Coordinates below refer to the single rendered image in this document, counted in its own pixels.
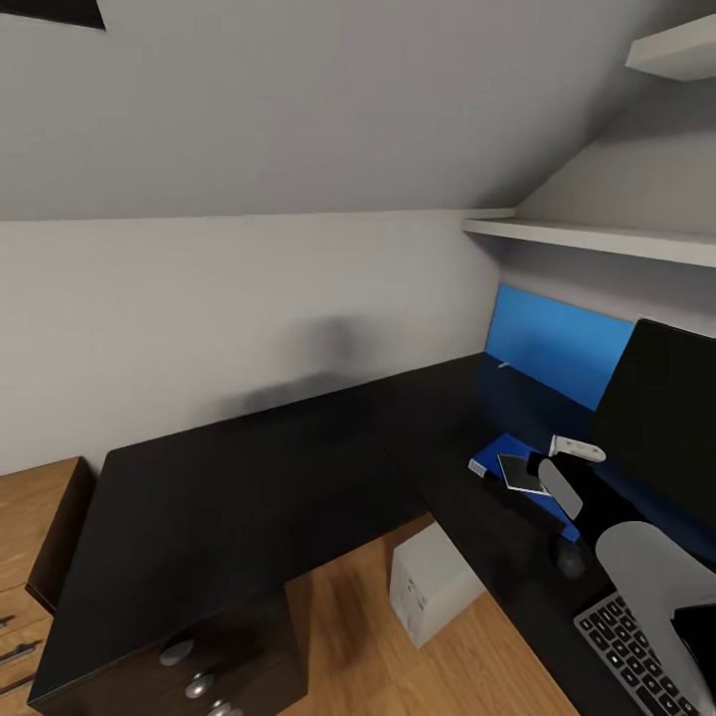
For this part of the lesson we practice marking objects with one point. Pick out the keyboard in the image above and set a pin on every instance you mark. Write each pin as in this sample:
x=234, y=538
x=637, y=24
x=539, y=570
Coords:
x=615, y=635

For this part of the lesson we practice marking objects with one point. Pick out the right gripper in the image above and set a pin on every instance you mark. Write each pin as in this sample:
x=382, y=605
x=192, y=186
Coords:
x=534, y=461

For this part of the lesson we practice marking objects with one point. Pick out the monitor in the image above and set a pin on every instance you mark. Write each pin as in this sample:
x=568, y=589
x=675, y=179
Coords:
x=656, y=420

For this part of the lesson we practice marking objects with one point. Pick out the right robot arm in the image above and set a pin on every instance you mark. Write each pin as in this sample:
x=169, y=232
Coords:
x=671, y=595

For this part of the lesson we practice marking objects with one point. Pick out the notebook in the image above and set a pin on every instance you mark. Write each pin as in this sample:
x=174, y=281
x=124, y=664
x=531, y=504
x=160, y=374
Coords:
x=514, y=469

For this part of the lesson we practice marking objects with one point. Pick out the bookcase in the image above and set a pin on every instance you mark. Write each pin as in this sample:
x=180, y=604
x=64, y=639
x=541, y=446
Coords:
x=686, y=53

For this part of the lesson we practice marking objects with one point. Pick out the mouse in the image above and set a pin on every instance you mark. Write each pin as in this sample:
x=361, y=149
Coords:
x=567, y=559

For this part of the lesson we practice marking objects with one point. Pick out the folder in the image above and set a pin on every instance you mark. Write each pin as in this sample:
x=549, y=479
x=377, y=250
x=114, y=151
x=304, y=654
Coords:
x=486, y=464

